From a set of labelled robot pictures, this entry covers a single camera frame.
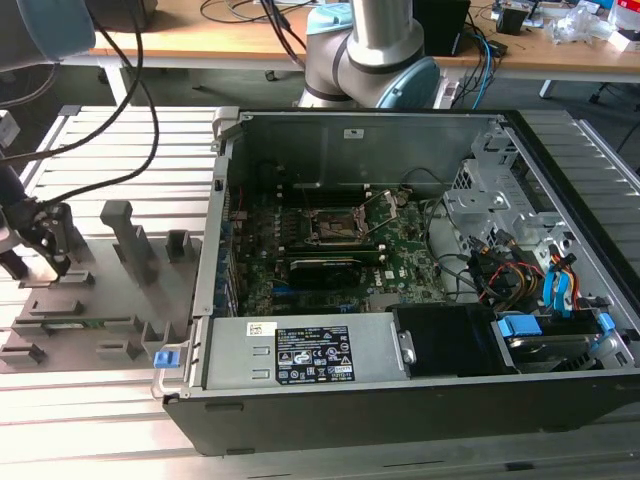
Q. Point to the light wooden desk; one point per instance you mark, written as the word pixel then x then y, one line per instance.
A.
pixel 200 45
pixel 550 62

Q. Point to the silver chipset heatsink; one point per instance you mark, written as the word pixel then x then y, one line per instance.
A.
pixel 385 301

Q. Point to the black PC case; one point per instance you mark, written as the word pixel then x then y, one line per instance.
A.
pixel 350 425

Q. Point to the hard disk blue carrier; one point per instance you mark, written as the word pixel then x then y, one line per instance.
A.
pixel 520 330

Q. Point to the clear plastic bags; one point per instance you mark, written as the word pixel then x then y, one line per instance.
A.
pixel 575 25

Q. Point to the black desktop device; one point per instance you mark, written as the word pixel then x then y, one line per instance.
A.
pixel 125 15

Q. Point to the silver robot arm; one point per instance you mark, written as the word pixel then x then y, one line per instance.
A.
pixel 380 30

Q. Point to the CPU socket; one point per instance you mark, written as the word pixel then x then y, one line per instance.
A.
pixel 332 225

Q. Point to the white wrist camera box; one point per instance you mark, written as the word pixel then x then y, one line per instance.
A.
pixel 9 127

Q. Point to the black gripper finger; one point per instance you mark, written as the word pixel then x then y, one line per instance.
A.
pixel 12 265
pixel 55 230

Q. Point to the blue case latch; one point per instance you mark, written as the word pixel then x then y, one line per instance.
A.
pixel 166 360

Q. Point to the white red cardboard box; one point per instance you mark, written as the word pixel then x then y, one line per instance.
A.
pixel 627 20

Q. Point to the black tower box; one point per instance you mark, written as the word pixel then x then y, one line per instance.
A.
pixel 445 25

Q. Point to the metal drive cage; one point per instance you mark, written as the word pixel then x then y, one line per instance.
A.
pixel 480 200

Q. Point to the grey power supply unit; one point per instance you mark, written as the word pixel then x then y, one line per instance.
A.
pixel 235 360

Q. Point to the white certification sticker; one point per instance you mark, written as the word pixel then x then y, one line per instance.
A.
pixel 353 133

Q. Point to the black graphics card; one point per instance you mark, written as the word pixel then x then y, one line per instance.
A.
pixel 325 274

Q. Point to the white power strip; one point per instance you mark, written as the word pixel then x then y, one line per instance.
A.
pixel 448 95

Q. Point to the grey parts rack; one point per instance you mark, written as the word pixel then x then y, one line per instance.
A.
pixel 100 305

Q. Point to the green motherboard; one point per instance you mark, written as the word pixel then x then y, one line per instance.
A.
pixel 400 260

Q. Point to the green RAM stick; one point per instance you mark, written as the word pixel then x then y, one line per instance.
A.
pixel 75 325
pixel 340 255

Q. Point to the blue expansion slot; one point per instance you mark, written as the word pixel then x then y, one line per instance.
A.
pixel 285 291

